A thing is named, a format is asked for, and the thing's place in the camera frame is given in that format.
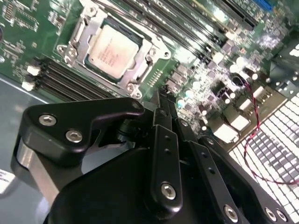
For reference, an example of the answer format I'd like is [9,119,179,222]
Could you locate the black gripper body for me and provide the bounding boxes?
[44,146,221,224]

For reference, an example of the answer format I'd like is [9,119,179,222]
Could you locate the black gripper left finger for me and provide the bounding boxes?
[10,85,185,217]

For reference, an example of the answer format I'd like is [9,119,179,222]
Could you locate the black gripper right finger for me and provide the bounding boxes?
[167,91,294,224]

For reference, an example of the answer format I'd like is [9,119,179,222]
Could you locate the silver CPU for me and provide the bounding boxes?
[84,20,144,84]

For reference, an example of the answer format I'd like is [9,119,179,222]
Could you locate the metal socket cover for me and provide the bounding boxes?
[70,10,155,91]

